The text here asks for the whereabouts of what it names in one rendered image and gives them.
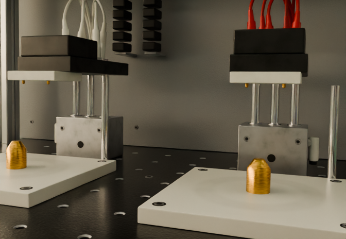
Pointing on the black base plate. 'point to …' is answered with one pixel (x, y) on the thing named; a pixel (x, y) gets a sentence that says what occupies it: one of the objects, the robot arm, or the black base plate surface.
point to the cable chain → (150, 13)
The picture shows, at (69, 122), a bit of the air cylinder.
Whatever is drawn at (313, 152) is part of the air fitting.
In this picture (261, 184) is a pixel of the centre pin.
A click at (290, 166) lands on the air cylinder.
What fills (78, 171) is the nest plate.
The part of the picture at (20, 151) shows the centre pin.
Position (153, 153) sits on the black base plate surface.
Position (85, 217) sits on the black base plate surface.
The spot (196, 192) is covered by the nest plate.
